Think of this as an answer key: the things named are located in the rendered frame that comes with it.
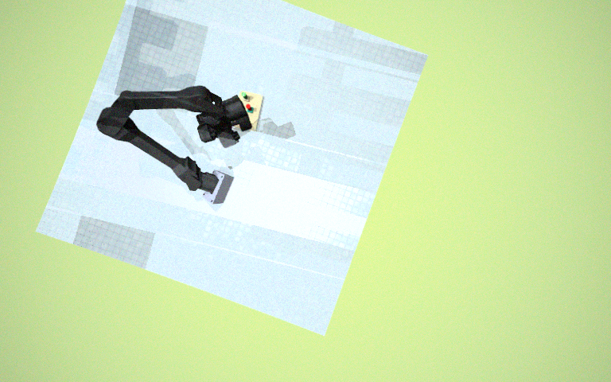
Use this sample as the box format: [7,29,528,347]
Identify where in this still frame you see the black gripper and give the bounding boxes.
[197,115,252,143]

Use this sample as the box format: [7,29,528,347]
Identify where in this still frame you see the pale yellow circuit board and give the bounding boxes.
[239,90,263,131]

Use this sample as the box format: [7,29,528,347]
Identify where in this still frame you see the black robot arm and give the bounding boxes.
[96,85,248,194]

